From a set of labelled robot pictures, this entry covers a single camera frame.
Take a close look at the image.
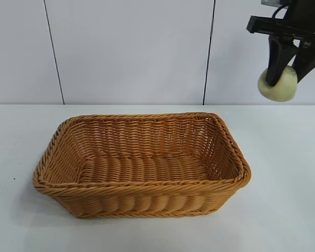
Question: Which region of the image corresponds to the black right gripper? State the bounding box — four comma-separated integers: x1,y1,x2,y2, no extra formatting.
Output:
246,0,315,87

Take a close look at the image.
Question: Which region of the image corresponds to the brown woven wicker basket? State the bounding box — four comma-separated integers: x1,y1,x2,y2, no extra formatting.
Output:
33,112,253,219

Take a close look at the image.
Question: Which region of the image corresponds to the pale yellow egg yolk pastry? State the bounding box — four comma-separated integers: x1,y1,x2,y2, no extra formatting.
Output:
257,65,298,103

